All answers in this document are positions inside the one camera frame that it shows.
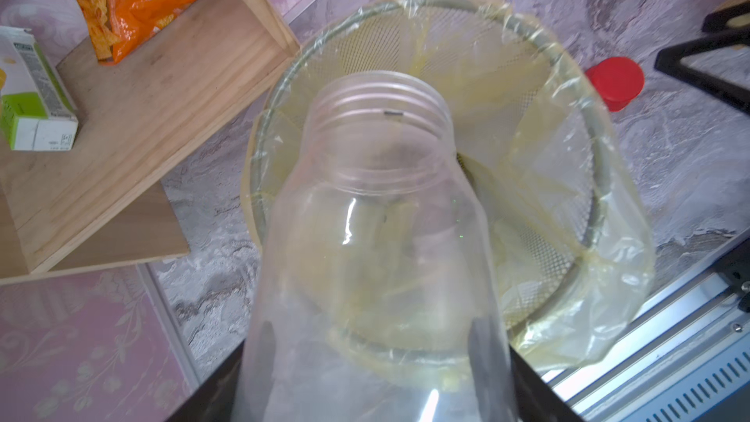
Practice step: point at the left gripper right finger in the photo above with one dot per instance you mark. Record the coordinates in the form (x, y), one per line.
(536, 401)

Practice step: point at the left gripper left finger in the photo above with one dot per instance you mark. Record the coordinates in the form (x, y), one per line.
(214, 399)

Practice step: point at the red jar lid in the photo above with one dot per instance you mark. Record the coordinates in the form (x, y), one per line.
(618, 80)

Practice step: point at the clear plastic jar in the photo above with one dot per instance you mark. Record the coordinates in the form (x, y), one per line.
(377, 299)

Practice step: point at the yellow plastic bin liner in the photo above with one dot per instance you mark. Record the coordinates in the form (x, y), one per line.
(573, 248)

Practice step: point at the mesh trash bin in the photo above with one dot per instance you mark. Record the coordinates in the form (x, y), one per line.
(425, 162)

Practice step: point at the wooden two-tier shelf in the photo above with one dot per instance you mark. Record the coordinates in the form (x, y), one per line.
(101, 204)

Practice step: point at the green white carton box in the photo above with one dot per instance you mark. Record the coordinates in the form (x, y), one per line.
(37, 114)

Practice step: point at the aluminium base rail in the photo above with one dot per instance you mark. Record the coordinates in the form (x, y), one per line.
(684, 358)

